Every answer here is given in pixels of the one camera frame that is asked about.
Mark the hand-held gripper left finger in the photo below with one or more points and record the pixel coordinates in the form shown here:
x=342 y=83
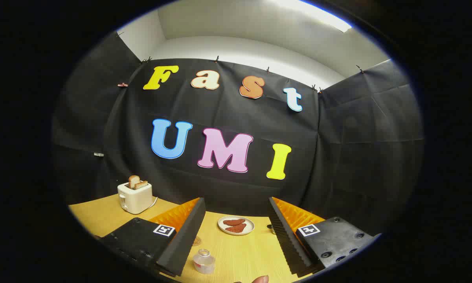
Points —
x=182 y=243

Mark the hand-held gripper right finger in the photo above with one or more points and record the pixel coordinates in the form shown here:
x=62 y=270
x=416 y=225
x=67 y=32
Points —
x=289 y=243

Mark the round wooden coaster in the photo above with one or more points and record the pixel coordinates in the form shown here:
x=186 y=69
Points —
x=197 y=240

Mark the clear juice bottle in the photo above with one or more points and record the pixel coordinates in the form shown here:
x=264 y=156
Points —
x=203 y=262

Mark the white round plate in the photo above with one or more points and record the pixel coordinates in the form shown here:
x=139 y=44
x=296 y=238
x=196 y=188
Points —
x=248 y=227

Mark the wooden table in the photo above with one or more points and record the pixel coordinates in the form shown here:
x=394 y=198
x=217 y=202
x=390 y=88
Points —
x=239 y=251

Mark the red sausage piece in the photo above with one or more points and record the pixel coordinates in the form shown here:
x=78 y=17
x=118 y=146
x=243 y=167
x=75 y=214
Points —
x=236 y=228
x=234 y=222

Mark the cream toaster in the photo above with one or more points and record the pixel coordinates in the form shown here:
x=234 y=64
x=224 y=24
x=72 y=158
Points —
x=135 y=198

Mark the toast slice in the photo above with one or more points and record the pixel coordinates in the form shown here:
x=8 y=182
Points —
x=141 y=184
x=133 y=181

